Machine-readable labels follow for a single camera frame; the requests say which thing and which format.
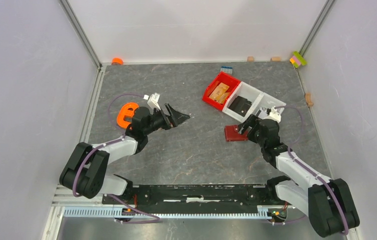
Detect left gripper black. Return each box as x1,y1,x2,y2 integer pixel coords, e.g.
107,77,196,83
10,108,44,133
143,102,190,136

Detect red leather card holder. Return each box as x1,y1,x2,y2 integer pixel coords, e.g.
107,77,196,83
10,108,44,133
224,125,248,142

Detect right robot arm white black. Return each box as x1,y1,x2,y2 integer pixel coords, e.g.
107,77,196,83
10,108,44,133
237,114,360,238

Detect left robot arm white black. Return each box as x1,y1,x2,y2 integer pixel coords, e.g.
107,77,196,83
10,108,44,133
59,103,190,204

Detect black cards in white bin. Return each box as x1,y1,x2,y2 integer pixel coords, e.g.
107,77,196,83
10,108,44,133
228,95,252,117

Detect white divided plastic bin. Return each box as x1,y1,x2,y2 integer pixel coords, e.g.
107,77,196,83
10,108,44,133
222,81,286,123

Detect red plastic bin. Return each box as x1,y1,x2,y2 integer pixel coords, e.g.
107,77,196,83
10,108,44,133
202,72,241,112

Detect blue white small block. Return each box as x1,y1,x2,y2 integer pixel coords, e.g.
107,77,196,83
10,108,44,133
220,66,233,75

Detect wooden piece right edge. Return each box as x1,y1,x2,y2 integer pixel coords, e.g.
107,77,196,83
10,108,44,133
304,92,314,108

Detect small orange cap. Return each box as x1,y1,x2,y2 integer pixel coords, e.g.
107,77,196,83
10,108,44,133
111,57,124,65

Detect colourful toy brick stack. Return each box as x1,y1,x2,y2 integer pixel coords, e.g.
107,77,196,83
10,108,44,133
289,51,308,69

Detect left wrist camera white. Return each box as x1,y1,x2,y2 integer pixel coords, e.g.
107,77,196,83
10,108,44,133
143,92,161,111

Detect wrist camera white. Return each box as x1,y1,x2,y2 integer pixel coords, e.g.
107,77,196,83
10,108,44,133
143,92,161,111
263,106,282,123

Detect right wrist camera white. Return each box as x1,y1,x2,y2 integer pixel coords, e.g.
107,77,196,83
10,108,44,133
263,106,282,123

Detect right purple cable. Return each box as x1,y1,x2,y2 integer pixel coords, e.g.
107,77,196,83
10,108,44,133
267,105,350,237

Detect purple cable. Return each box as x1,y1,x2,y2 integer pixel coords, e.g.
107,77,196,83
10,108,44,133
72,93,161,225
267,105,350,237

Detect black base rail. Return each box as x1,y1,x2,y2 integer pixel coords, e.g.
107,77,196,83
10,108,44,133
118,183,286,206

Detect grey slotted cable duct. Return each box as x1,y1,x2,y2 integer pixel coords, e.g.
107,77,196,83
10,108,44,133
63,205,271,220

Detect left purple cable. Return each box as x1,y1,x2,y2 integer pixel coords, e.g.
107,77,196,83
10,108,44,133
72,93,161,225

